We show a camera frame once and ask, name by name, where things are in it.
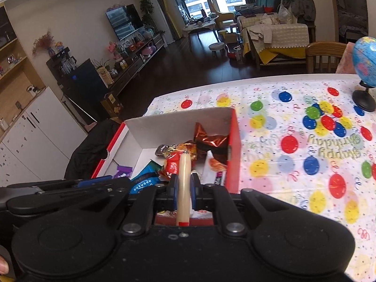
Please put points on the white standing air conditioner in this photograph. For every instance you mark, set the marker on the white standing air conditioner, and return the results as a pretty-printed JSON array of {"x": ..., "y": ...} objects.
[{"x": 158, "y": 11}]

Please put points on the tv cabinet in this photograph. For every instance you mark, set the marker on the tv cabinet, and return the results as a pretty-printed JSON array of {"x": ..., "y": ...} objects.
[{"x": 138, "y": 61}]

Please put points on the purple snack packet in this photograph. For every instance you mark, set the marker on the purple snack packet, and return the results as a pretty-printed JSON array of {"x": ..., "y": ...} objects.
[{"x": 123, "y": 171}]

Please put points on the wooden chair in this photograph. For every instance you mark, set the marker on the wooden chair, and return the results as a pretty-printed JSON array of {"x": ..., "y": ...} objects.
[{"x": 326, "y": 48}]

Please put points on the white red snack packet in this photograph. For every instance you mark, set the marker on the white red snack packet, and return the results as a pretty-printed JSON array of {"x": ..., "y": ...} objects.
[{"x": 216, "y": 167}]

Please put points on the balloon print tablecloth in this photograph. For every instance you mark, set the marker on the balloon print tablecloth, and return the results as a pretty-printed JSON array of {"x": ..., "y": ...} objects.
[{"x": 279, "y": 176}]

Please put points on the white cabinet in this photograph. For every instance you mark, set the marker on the white cabinet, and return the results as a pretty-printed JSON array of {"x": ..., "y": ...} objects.
[{"x": 35, "y": 141}]

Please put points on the copper foil snack packet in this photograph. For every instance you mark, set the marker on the copper foil snack packet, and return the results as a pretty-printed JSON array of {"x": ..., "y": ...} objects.
[{"x": 211, "y": 142}]

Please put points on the blue desk globe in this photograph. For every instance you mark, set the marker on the blue desk globe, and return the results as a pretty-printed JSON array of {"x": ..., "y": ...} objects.
[{"x": 365, "y": 58}]

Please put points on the teal sofa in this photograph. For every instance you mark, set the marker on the teal sofa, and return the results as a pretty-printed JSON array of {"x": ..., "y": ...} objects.
[{"x": 267, "y": 0}]

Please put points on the person's left hand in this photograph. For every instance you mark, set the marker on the person's left hand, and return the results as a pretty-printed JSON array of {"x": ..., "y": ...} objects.
[{"x": 3, "y": 265}]

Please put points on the blue snack packet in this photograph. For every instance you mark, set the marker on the blue snack packet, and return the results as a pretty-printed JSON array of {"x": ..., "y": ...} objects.
[{"x": 144, "y": 182}]

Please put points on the wooden wall shelf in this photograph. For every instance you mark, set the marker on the wooden wall shelf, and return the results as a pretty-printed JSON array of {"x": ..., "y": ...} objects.
[{"x": 17, "y": 79}]

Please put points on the cream sausage stick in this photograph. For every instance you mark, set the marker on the cream sausage stick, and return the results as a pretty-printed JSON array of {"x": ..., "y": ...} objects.
[{"x": 183, "y": 170}]

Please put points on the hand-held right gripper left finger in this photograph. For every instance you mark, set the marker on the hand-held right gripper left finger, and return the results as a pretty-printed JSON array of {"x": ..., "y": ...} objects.
[{"x": 173, "y": 194}]

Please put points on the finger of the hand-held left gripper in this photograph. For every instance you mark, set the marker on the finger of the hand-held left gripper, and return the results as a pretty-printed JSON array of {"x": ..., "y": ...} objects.
[
  {"x": 58, "y": 196},
  {"x": 97, "y": 181}
]

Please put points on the pink cushion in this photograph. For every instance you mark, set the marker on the pink cushion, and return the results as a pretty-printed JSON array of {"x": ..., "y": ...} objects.
[{"x": 346, "y": 61}]

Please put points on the pile of clothes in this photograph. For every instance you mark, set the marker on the pile of clothes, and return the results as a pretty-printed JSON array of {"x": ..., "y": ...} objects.
[{"x": 299, "y": 3}]

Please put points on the small round stool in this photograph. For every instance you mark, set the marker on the small round stool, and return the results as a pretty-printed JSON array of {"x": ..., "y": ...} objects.
[{"x": 216, "y": 47}]

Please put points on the coffee table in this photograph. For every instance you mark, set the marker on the coffee table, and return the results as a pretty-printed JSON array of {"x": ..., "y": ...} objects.
[{"x": 201, "y": 26}]

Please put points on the dried flower vase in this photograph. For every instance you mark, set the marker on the dried flower vase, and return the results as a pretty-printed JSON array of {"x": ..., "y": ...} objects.
[{"x": 44, "y": 42}]

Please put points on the yellow armchair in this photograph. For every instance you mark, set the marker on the yellow armchair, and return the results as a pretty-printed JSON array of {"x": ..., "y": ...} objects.
[{"x": 220, "y": 14}]

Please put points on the small black snack packet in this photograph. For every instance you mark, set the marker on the small black snack packet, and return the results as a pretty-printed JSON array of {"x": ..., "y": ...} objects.
[{"x": 161, "y": 150}]

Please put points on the television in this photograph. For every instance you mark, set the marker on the television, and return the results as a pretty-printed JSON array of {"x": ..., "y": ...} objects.
[{"x": 123, "y": 22}]

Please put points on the red yellow snack packet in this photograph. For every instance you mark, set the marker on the red yellow snack packet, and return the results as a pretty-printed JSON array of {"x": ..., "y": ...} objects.
[{"x": 171, "y": 164}]

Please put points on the red cardboard box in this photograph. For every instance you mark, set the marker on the red cardboard box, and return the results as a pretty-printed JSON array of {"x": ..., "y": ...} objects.
[{"x": 164, "y": 129}]

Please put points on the green houseplant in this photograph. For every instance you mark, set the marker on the green houseplant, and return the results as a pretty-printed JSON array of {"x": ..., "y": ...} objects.
[{"x": 146, "y": 11}]

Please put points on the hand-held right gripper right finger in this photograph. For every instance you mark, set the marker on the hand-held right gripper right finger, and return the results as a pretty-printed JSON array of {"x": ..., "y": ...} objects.
[{"x": 195, "y": 194}]

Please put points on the black jacket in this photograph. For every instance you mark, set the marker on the black jacket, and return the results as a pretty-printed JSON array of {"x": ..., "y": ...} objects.
[{"x": 88, "y": 149}]

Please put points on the white plastic bag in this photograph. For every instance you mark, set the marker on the white plastic bag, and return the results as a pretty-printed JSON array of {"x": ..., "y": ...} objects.
[{"x": 286, "y": 14}]

